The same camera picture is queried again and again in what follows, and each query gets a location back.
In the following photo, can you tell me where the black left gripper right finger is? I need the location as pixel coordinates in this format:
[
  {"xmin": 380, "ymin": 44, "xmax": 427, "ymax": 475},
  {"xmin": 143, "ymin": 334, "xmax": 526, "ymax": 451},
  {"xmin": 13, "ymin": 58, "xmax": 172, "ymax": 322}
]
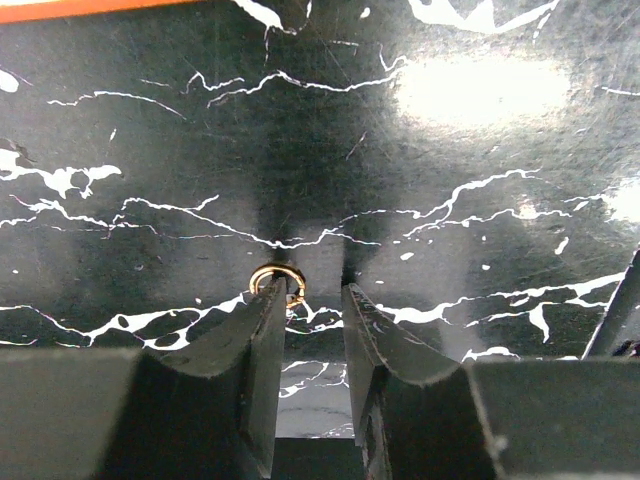
[{"xmin": 342, "ymin": 284, "xmax": 639, "ymax": 479}]

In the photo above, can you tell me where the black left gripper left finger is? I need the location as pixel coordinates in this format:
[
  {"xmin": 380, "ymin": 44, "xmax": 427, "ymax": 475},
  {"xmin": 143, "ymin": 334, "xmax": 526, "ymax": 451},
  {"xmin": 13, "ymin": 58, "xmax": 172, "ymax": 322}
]
[{"xmin": 1, "ymin": 278, "xmax": 286, "ymax": 479}]

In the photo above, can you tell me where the gold ring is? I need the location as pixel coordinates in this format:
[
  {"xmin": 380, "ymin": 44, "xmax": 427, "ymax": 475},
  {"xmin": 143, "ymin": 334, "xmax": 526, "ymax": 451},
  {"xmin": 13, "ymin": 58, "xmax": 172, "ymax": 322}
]
[{"xmin": 248, "ymin": 263, "xmax": 306, "ymax": 310}]

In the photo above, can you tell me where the brown leather jewelry box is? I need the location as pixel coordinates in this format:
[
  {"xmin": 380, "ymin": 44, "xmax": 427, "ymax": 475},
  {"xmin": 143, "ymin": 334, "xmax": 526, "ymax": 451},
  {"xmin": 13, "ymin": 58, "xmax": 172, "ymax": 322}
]
[{"xmin": 0, "ymin": 0, "xmax": 211, "ymax": 25}]

